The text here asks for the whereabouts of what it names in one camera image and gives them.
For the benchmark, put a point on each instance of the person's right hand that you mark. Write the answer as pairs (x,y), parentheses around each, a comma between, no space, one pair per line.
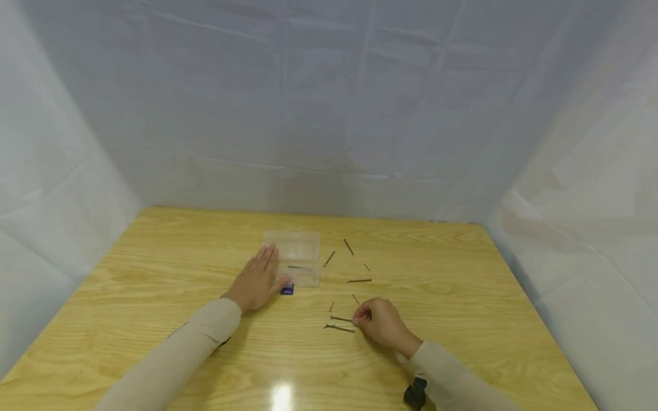
(384,326)

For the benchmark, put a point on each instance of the person's left hand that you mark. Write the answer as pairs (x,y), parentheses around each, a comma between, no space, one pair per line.
(256,285)

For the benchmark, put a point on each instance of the person's left thumb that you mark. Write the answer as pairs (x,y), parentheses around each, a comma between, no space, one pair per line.
(282,282)

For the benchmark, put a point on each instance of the person's left middle finger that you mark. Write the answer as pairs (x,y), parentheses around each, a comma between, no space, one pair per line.
(265,257)

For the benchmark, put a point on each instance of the person's right fingers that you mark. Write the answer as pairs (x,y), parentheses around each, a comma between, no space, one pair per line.
(362,317)

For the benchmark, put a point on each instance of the person's left index finger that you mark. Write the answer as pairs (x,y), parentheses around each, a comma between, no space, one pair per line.
(273,256)

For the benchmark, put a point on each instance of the person's left little finger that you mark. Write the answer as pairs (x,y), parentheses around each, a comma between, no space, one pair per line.
(249,268)

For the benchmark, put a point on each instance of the person's left ring finger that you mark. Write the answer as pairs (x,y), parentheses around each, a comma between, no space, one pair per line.
(257,262)

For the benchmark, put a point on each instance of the clear plastic box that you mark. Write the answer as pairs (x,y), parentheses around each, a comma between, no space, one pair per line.
(300,254)

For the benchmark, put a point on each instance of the person's right forearm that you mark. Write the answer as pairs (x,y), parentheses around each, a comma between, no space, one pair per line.
(455,381)

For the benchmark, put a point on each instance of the person's left forearm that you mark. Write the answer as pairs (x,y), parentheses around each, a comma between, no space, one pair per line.
(175,359)

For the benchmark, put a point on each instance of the small blue object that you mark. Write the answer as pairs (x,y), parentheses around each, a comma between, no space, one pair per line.
(287,290)

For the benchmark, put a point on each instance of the black wrist band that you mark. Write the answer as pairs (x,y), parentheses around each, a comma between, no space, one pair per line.
(416,394)

